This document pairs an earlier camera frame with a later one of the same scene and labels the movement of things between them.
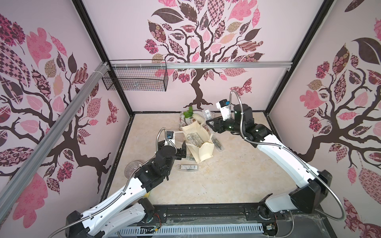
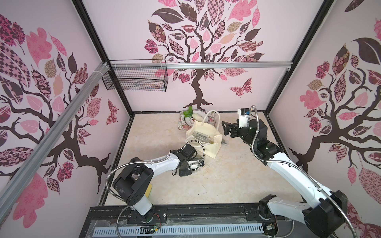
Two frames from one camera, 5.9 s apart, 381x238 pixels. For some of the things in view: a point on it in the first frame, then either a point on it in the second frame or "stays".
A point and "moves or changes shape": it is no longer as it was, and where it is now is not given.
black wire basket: x=138 y=75 stays
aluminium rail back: x=201 y=65 stays
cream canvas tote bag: x=199 y=142 moves or changes shape
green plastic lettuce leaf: x=189 y=113 stays
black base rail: x=232 y=213 stays
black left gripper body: x=178 y=153 → x=185 y=171
